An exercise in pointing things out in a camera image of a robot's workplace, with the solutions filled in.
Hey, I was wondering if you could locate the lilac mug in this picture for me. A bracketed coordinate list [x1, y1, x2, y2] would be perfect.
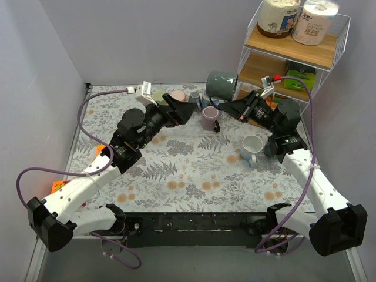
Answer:
[200, 106, 220, 133]

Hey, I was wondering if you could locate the dark grey mug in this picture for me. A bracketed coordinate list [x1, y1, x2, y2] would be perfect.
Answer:
[206, 70, 239, 102]

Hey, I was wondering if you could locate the white and blue mug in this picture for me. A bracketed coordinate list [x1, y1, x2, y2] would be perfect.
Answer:
[240, 135, 264, 166]

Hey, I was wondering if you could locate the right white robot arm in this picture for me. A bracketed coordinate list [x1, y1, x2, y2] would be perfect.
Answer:
[218, 92, 368, 256]

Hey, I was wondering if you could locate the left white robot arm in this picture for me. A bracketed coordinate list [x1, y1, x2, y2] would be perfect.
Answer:
[27, 94, 196, 252]

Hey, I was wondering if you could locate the pink mug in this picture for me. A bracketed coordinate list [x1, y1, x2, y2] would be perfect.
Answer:
[170, 90, 187, 102]

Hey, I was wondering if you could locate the small dark grey-blue mug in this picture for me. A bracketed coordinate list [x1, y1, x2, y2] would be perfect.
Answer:
[188, 92, 201, 106]

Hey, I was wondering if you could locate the green mug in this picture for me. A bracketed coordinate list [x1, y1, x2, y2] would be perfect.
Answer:
[152, 90, 168, 106]

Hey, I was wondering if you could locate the blue glazed mug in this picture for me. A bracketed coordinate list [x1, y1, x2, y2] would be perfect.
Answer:
[201, 90, 220, 109]

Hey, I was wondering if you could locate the shelf sponge pack back right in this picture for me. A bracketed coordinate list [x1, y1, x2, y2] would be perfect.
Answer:
[264, 94, 290, 110]

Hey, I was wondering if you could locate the green tissue pack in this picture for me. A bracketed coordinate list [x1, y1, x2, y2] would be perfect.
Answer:
[283, 69, 317, 93]

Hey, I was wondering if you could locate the yellow orange sponge pack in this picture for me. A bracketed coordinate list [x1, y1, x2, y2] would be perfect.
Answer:
[95, 145, 106, 156]

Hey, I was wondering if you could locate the brown toilet paper roll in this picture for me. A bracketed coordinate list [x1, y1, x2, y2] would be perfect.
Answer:
[257, 0, 301, 39]

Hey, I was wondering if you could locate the pink toilet paper roll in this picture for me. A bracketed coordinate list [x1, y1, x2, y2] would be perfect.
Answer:
[291, 0, 340, 46]

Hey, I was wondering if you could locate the white wire wooden shelf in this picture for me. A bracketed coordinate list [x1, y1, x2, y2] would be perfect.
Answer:
[227, 0, 352, 137]

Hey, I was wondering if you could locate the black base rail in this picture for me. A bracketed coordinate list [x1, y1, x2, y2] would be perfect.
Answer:
[88, 210, 306, 256]

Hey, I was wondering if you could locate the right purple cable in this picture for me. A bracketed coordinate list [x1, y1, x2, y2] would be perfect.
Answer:
[254, 75, 318, 256]

